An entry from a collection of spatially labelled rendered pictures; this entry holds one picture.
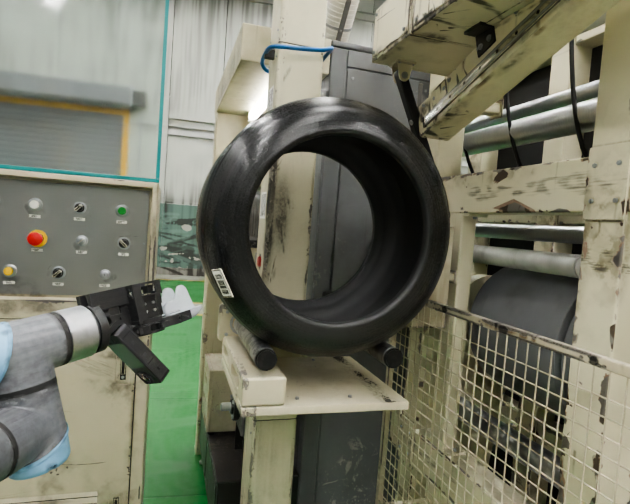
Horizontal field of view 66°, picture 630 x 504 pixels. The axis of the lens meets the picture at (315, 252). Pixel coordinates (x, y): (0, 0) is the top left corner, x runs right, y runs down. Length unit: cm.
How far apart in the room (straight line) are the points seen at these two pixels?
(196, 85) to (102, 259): 882
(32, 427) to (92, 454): 105
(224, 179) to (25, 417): 52
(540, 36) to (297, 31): 63
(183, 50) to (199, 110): 117
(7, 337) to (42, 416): 11
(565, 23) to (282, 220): 78
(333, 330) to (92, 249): 89
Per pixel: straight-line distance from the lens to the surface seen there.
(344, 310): 128
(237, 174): 94
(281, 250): 133
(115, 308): 79
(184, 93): 1029
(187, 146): 1009
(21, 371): 71
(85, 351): 75
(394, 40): 134
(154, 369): 81
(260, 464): 149
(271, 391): 101
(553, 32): 113
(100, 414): 169
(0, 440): 66
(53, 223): 165
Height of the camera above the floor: 117
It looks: 3 degrees down
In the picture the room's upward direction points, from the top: 4 degrees clockwise
